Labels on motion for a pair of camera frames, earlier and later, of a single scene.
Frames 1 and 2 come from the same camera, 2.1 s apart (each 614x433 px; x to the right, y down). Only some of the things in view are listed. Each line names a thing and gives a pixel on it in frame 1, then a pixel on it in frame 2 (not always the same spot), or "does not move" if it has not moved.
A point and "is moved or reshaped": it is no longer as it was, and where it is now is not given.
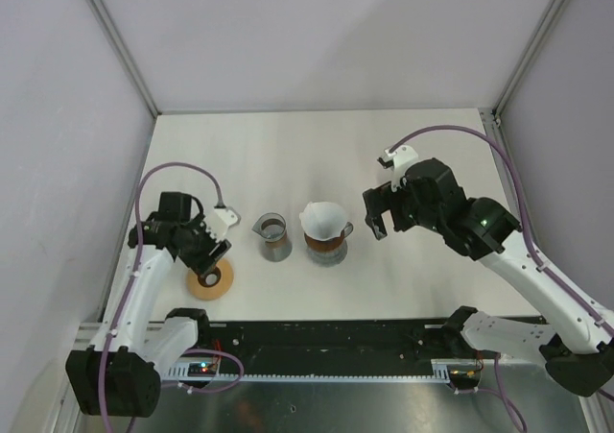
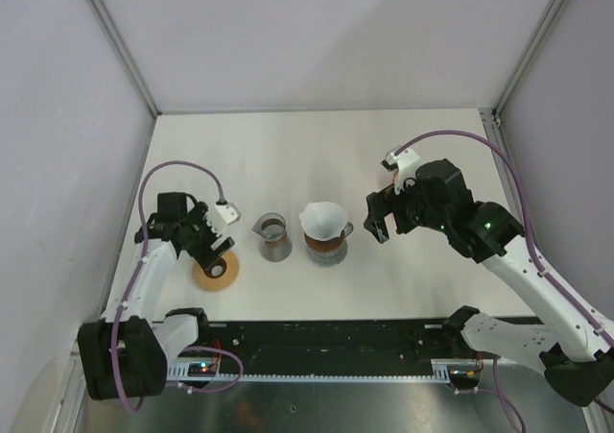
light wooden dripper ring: (199, 287) is moved or reshaped
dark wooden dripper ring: (325, 245) does not move
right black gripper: (382, 199) does not move
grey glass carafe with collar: (272, 228) does not move
